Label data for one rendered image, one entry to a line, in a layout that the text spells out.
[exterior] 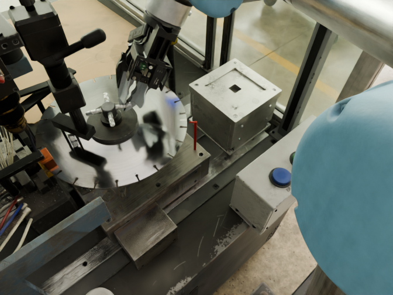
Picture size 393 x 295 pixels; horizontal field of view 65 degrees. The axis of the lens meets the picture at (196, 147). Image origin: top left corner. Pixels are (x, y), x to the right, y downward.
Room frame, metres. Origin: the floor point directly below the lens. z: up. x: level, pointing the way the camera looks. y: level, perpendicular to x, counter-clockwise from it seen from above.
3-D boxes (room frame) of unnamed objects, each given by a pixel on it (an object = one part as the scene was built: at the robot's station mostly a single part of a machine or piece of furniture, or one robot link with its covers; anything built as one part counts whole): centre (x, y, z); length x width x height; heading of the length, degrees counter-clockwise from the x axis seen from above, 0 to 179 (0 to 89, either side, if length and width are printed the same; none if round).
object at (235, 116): (0.63, -0.10, 0.82); 0.18 x 0.18 x 0.15; 42
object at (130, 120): (0.45, 0.19, 0.96); 0.11 x 0.11 x 0.03
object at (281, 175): (0.35, -0.19, 0.90); 0.04 x 0.04 x 0.02
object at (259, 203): (0.41, -0.23, 0.82); 0.28 x 0.11 x 0.15; 132
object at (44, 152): (0.32, 0.33, 0.95); 0.10 x 0.03 x 0.07; 132
